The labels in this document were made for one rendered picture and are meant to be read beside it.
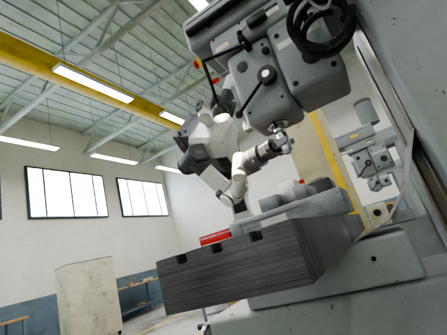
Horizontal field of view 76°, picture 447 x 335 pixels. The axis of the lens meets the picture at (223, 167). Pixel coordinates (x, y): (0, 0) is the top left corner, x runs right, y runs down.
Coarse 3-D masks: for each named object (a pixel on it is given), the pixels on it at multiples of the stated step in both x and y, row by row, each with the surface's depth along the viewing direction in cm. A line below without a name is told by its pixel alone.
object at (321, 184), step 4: (324, 176) 134; (312, 180) 134; (316, 180) 133; (320, 180) 130; (324, 180) 129; (328, 180) 129; (332, 180) 140; (308, 184) 132; (312, 184) 132; (316, 184) 131; (320, 184) 130; (324, 184) 129; (328, 184) 128; (332, 184) 131; (316, 188) 131; (320, 188) 130; (324, 188) 129; (328, 188) 128; (332, 188) 127; (320, 192) 129
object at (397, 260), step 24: (360, 240) 80; (384, 240) 75; (408, 240) 72; (336, 264) 79; (360, 264) 77; (384, 264) 74; (408, 264) 72; (312, 288) 82; (336, 288) 79; (360, 288) 76
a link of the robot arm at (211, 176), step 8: (208, 168) 144; (200, 176) 145; (208, 176) 143; (216, 176) 144; (208, 184) 146; (216, 184) 143; (224, 184) 144; (216, 192) 145; (224, 200) 141; (232, 200) 140
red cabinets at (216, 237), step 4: (228, 228) 620; (216, 232) 630; (220, 232) 627; (224, 232) 621; (228, 232) 618; (204, 236) 640; (208, 236) 637; (212, 236) 631; (216, 236) 628; (220, 236) 624; (224, 236) 621; (228, 236) 617; (200, 240) 641; (204, 240) 638; (208, 240) 634; (212, 240) 630; (216, 240) 626; (220, 240) 623; (200, 244) 641; (204, 244) 636; (208, 244) 633
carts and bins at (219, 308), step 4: (220, 304) 395; (224, 304) 386; (228, 304) 371; (204, 308) 356; (212, 308) 382; (216, 308) 372; (220, 308) 364; (224, 308) 356; (204, 312) 354; (208, 312) 360; (212, 312) 352; (216, 312) 351; (204, 316) 352
